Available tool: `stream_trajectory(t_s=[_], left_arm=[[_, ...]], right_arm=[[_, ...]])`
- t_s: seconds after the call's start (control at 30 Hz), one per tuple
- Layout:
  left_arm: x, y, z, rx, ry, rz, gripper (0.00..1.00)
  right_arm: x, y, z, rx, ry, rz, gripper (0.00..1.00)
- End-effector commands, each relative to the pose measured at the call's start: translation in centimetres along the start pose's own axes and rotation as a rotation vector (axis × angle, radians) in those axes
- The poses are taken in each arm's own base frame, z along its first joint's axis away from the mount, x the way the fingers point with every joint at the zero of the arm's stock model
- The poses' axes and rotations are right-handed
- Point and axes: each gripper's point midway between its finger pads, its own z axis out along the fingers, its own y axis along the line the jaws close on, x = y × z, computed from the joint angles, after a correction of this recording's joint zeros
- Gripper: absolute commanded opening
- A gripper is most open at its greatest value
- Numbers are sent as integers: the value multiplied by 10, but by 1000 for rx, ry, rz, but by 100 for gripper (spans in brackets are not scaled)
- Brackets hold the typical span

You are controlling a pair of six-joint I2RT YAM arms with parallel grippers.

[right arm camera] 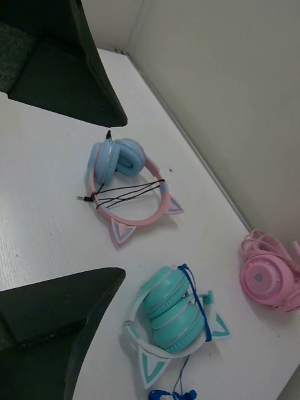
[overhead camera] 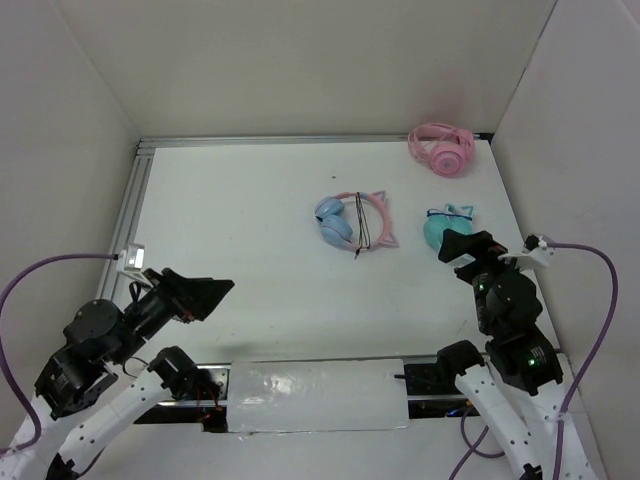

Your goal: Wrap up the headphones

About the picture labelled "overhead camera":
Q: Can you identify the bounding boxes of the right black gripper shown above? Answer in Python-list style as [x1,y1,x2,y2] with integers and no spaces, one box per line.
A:
[437,225,531,332]

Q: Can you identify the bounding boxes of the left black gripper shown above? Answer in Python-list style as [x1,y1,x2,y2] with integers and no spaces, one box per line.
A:
[111,265,235,363]

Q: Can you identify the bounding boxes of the blue pink cat-ear headphones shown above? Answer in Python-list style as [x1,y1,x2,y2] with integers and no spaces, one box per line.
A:
[314,190,399,258]

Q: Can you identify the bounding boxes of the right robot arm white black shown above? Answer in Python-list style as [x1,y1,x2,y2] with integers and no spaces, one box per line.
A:
[436,229,596,479]

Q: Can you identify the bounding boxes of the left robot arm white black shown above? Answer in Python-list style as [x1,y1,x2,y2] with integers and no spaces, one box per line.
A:
[1,268,234,479]

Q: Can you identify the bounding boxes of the teal white cat-ear headphones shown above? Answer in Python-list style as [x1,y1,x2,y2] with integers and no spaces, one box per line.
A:
[423,203,474,253]

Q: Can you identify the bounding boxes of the white sheet over base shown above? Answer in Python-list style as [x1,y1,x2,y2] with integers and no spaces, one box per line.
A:
[226,359,410,434]

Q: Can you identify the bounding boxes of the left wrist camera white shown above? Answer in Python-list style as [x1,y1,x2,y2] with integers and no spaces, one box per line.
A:
[116,243,152,286]

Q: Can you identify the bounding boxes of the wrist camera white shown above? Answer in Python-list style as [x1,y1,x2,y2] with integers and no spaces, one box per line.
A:
[499,234,555,271]
[116,243,152,286]

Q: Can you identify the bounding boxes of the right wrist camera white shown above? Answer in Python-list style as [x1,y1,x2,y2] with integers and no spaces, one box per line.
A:
[499,234,555,271]

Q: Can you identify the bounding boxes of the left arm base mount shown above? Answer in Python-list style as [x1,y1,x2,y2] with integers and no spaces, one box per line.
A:
[134,364,231,434]

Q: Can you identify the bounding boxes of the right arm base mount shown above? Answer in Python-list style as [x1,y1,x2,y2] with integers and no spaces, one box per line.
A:
[394,362,471,420]

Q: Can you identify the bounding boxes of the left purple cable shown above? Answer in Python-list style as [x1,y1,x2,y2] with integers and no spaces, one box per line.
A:
[0,251,121,456]

